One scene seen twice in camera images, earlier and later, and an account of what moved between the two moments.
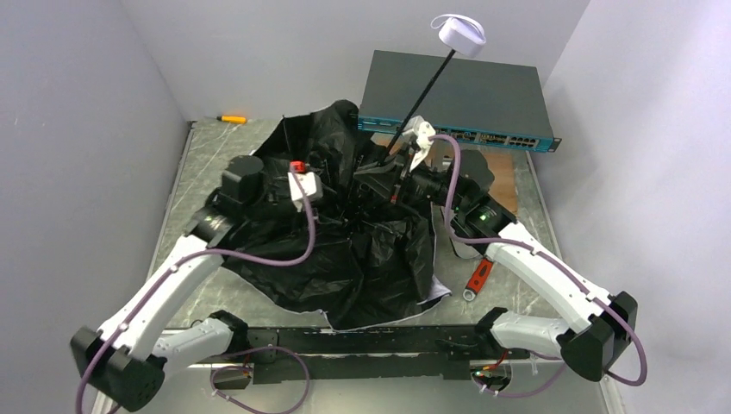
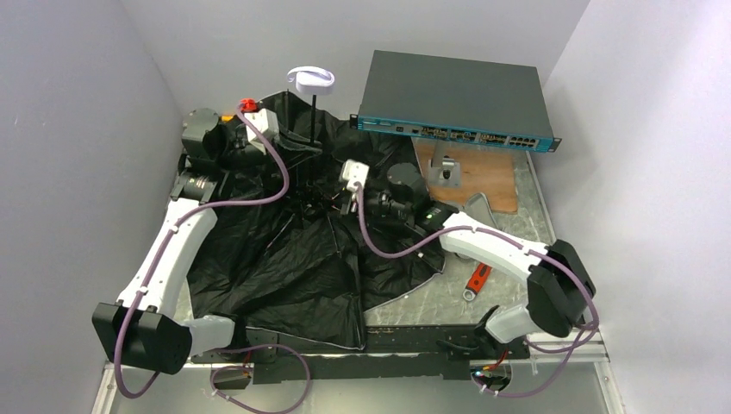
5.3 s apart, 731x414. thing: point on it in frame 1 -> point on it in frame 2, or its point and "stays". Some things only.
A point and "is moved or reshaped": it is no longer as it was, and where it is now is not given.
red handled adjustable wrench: [477, 279] stays
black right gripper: [394, 186] -> [348, 203]
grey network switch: [478, 99] stays
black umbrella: [344, 228] is moved or reshaped
